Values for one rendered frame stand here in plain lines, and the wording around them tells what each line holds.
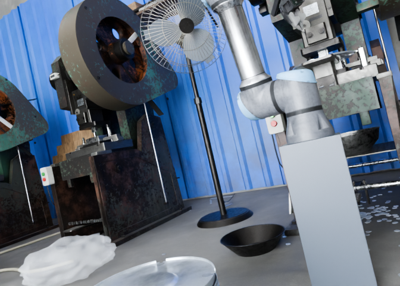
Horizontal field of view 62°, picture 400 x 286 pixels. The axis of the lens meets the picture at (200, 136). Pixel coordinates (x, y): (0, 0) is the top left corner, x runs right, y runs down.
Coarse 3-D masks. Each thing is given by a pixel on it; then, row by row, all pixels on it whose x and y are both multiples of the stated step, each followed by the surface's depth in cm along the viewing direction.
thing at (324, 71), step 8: (328, 56) 147; (304, 64) 152; (312, 64) 156; (320, 64) 160; (328, 64) 158; (320, 72) 160; (328, 72) 159; (336, 72) 163; (320, 80) 161; (328, 80) 159; (336, 80) 157; (320, 88) 161
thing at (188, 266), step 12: (144, 264) 83; (156, 264) 82; (168, 264) 80; (180, 264) 78; (192, 264) 76; (204, 264) 74; (120, 276) 79; (132, 276) 77; (144, 276) 73; (156, 276) 72; (168, 276) 70; (180, 276) 70; (192, 276) 68
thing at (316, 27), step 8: (312, 0) 168; (320, 0) 167; (304, 8) 171; (312, 8) 169; (320, 8) 167; (312, 16) 169; (320, 16) 167; (328, 16) 166; (304, 24) 169; (312, 24) 169; (320, 24) 165; (328, 24) 166; (304, 32) 172; (312, 32) 167; (320, 32) 164; (328, 32) 166; (304, 40) 172; (312, 40) 167; (320, 40) 167
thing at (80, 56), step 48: (96, 0) 231; (96, 48) 221; (144, 48) 264; (96, 96) 226; (144, 96) 252; (96, 144) 245; (144, 144) 271; (48, 192) 251; (96, 192) 227; (144, 192) 260
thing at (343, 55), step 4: (336, 52) 150; (340, 52) 150; (344, 52) 151; (348, 52) 153; (352, 52) 155; (320, 56) 151; (336, 56) 156; (340, 56) 159; (344, 56) 161; (348, 56) 164; (300, 64) 158; (296, 68) 164; (300, 68) 166; (304, 68) 169
